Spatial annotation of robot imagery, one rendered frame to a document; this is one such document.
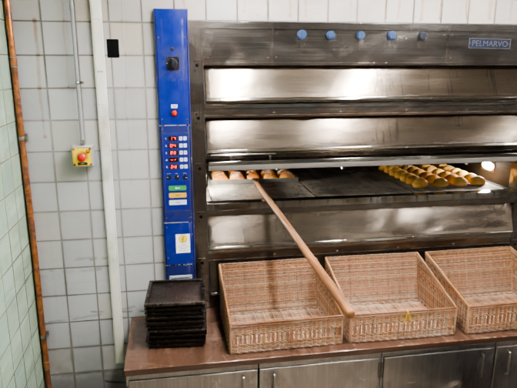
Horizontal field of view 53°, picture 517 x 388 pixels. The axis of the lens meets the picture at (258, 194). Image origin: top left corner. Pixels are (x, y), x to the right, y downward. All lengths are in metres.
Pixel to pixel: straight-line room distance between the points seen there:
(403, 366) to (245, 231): 1.05
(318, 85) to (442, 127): 0.76
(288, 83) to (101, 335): 1.68
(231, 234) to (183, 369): 0.76
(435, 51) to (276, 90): 0.89
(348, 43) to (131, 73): 1.11
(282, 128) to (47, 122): 1.17
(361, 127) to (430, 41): 0.57
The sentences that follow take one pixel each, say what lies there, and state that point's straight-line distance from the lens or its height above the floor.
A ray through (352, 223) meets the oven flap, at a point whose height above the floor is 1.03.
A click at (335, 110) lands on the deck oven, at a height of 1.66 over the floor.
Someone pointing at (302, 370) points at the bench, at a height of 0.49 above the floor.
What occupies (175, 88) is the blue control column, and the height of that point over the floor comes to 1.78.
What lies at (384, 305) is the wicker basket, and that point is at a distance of 3.09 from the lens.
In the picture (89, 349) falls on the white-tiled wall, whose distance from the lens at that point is 3.11.
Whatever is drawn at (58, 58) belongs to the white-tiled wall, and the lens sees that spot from 2.73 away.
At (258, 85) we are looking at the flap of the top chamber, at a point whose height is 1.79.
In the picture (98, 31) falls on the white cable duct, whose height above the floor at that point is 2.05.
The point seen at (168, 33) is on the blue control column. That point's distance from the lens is 2.65.
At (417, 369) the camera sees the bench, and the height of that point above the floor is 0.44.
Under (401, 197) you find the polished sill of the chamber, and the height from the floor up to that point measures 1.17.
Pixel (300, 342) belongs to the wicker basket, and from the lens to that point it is 2.60.
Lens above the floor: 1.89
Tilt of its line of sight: 14 degrees down
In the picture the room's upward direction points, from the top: straight up
